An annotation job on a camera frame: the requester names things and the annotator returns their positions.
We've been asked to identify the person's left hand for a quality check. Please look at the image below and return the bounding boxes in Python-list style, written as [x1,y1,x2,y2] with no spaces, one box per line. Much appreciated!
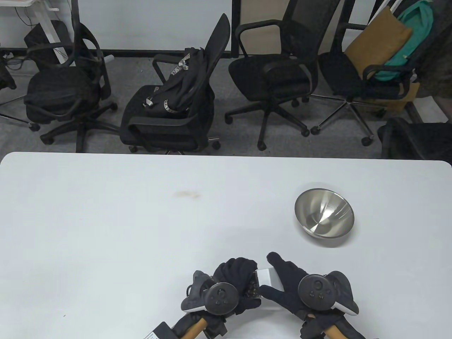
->
[212,257,262,315]

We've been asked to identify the person's right hand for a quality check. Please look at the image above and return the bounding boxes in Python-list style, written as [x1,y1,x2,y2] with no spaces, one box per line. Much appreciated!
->
[260,252,320,322]

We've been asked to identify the white square jar lid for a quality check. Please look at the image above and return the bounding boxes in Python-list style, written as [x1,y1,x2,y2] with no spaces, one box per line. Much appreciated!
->
[256,268,285,292]

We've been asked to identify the clear square coffee jar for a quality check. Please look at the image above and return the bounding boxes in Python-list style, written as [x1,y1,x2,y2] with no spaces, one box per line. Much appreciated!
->
[247,274,262,298]

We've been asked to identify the black hand controller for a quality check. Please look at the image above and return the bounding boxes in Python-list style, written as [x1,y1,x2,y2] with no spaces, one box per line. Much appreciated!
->
[298,271,359,316]
[181,270,239,315]

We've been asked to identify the steel mixing bowl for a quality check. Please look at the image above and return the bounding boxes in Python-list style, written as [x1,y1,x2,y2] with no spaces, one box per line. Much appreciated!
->
[295,188,355,240]

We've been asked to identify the person's left forearm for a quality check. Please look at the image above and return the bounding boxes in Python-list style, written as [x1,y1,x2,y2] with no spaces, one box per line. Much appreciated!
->
[171,313,228,339]

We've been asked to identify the person's right forearm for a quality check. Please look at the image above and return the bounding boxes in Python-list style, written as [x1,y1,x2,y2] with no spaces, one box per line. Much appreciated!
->
[300,313,368,339]

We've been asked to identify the black solid back office chair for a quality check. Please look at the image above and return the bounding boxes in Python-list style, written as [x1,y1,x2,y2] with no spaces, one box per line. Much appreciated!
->
[119,13,232,155]

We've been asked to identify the black backpack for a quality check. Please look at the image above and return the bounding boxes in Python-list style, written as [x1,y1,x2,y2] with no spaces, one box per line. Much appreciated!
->
[143,47,212,115]

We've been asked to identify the black high back office chair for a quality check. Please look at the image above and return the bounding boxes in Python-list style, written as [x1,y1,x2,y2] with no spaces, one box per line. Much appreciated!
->
[225,0,341,151]

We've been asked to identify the black chrome base office chair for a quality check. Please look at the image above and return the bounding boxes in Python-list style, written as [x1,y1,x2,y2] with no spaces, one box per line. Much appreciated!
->
[310,0,438,147]

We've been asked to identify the white flat panel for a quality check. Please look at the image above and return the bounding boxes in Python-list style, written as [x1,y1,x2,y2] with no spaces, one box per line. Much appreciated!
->
[411,96,448,124]

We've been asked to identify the cardboard box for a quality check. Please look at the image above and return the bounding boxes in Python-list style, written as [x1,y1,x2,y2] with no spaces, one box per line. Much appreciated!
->
[364,82,421,113]

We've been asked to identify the black mesh office chair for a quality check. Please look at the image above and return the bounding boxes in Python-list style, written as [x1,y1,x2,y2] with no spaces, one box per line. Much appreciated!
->
[24,23,119,153]

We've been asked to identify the brown cushion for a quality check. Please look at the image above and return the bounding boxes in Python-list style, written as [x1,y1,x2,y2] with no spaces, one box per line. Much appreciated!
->
[344,6,414,79]

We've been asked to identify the black framed white partition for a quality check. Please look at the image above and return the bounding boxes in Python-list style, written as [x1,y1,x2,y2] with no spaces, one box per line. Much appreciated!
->
[72,0,242,59]

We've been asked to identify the teal bag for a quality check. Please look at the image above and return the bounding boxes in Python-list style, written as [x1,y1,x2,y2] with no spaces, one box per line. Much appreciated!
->
[374,0,434,81]

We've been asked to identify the white metal rack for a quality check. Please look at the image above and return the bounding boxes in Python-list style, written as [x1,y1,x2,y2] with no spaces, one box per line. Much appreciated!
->
[367,0,402,22]

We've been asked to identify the black computer tower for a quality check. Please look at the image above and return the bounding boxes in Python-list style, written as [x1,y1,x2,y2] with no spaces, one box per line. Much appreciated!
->
[24,20,73,66]

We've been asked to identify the white desk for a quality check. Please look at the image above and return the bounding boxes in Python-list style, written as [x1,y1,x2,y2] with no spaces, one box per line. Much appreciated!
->
[0,0,60,65]

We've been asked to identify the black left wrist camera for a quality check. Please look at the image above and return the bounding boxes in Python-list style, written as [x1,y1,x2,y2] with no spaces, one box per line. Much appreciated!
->
[143,321,173,339]

